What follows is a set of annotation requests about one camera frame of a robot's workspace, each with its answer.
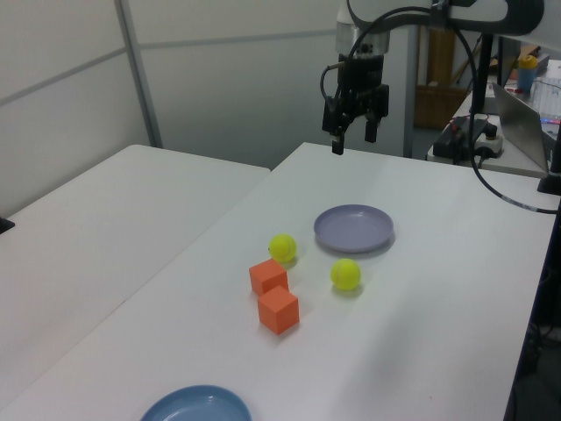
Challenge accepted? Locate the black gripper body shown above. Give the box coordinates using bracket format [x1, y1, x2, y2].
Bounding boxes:
[337, 52, 387, 96]

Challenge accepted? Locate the yellow tennis ball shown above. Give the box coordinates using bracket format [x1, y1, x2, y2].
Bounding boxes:
[267, 233, 298, 264]
[330, 258, 362, 291]

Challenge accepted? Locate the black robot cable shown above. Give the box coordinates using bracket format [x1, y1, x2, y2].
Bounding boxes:
[320, 4, 561, 216]

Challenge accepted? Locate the brown wooden cabinet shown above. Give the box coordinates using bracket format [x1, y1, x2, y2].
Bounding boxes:
[414, 25, 466, 131]

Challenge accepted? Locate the silver laptop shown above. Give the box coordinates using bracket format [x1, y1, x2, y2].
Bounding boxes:
[491, 82, 551, 175]

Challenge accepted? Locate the blue cup with yellow lid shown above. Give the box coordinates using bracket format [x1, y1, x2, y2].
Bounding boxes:
[517, 54, 540, 93]

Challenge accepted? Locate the white side desk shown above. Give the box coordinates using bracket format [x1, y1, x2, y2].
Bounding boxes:
[426, 56, 561, 179]

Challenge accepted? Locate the black monitor stand pole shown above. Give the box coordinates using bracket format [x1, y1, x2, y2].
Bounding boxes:
[470, 32, 497, 116]

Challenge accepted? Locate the black stand with base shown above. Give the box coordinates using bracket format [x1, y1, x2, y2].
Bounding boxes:
[537, 122, 561, 196]

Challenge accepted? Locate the grey emergency stop button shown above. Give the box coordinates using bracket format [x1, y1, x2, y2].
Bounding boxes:
[475, 121, 506, 159]

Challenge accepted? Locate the purple plastic plate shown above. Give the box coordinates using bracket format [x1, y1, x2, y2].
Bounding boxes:
[313, 203, 394, 254]

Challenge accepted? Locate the black power box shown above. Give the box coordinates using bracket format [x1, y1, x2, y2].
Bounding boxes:
[432, 116, 472, 166]

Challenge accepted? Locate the orange foam cube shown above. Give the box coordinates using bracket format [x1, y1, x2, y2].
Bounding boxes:
[257, 285, 300, 336]
[248, 258, 289, 296]

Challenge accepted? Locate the blue plastic plate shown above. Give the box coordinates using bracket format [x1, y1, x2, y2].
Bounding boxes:
[138, 384, 254, 421]

